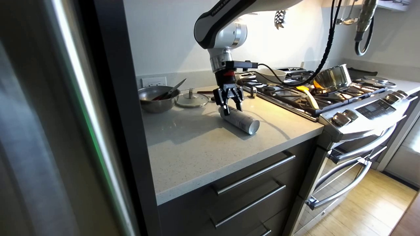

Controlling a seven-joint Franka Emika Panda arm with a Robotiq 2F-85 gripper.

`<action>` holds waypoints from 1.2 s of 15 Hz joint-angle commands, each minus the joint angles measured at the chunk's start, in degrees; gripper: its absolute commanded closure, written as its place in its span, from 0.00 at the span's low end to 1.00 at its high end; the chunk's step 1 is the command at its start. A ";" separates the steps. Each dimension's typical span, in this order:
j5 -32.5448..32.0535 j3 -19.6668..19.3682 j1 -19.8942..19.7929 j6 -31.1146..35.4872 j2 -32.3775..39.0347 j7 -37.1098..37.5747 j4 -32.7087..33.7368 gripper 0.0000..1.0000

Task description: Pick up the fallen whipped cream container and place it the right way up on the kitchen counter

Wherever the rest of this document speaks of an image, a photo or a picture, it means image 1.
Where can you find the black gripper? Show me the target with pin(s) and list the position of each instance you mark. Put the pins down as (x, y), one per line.
(226, 79)

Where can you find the white whipped cream container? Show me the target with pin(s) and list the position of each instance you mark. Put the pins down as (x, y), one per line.
(244, 122)

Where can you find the thin dark utensil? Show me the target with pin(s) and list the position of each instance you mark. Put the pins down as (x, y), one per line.
(205, 91)

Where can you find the round metal pot lid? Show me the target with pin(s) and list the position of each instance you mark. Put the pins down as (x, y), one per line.
(192, 100)

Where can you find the dark spoon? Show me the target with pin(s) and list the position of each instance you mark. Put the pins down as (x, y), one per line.
(172, 88)

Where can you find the grey pan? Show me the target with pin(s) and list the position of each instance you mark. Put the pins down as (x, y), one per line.
(295, 74)

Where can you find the metal mixing bowl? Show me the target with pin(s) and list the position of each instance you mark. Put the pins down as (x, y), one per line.
(158, 105)

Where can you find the yellow spatula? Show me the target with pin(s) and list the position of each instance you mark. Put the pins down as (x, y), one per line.
(311, 100)

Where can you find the small hanging metal utensil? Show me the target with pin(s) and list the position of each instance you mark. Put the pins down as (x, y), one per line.
(280, 18)

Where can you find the dark grey drawer cabinet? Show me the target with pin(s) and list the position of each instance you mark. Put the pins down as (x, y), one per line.
(244, 205)

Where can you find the shiny steel pot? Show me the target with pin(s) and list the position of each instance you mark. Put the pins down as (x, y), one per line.
(335, 76)

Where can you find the black side panel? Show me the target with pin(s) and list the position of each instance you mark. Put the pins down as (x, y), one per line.
(118, 131)

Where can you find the stainless steel stove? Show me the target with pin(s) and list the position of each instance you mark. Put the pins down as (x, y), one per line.
(372, 109)

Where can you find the hanging metal ladles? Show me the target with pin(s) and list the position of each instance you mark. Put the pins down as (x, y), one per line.
(348, 20)

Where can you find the stainless dishwasher front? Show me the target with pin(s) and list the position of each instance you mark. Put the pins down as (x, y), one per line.
(404, 157)

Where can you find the stainless steel fridge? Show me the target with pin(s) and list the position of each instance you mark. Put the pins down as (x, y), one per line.
(34, 131)

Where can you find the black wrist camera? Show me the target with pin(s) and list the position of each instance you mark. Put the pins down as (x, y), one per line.
(240, 64)

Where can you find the white wall outlet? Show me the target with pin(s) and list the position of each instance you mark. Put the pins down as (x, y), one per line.
(152, 81)

